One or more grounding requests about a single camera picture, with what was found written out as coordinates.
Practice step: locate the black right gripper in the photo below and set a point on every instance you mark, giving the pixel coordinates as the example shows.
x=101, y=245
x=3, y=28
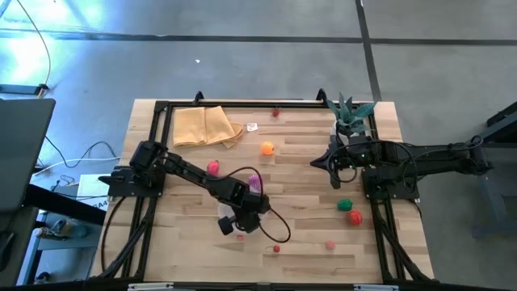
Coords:
x=349, y=157

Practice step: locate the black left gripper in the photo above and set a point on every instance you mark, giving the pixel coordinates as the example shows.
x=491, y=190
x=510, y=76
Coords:
x=252, y=204

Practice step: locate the purple white striped toy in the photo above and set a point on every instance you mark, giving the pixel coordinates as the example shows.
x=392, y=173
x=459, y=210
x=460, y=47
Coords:
x=254, y=184

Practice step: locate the pale pink lumpy toy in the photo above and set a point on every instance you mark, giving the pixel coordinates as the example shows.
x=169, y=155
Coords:
x=240, y=237

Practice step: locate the green pepper toy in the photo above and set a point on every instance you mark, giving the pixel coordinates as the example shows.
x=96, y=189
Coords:
x=344, y=205

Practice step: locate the red dragon fruit toy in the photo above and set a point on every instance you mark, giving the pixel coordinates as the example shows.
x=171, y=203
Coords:
x=213, y=168

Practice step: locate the orange toy fruit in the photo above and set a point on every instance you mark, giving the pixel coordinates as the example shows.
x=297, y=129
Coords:
x=267, y=148

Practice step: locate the red tomato toy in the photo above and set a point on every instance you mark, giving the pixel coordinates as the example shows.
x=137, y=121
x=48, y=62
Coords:
x=355, y=218

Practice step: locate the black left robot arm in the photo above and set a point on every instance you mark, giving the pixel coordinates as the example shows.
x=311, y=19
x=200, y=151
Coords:
x=190, y=169

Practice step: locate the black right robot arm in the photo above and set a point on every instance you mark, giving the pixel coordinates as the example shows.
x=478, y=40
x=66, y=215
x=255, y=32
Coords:
x=436, y=157

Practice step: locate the white plant pot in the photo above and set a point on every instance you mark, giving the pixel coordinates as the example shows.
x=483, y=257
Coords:
x=335, y=130

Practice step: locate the green leafy plant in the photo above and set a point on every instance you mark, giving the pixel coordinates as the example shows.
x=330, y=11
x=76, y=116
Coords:
x=349, y=115

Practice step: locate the small white tag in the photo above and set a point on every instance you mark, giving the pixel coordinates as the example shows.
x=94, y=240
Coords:
x=251, y=127

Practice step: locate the pink round toy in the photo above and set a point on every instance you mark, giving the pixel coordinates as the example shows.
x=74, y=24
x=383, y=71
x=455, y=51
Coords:
x=330, y=245

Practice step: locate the yellow folded cloth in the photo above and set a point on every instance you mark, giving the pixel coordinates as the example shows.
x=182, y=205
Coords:
x=194, y=125

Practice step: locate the black desk beam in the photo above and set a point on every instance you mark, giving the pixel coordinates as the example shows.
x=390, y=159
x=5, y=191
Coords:
x=60, y=204

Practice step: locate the grey flat panel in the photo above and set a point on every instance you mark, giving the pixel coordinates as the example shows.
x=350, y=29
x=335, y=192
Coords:
x=24, y=153

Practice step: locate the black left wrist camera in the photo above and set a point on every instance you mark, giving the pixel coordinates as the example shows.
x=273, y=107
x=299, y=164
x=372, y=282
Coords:
x=226, y=226

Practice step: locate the black metal table frame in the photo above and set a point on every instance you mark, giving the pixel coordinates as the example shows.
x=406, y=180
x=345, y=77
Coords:
x=242, y=104

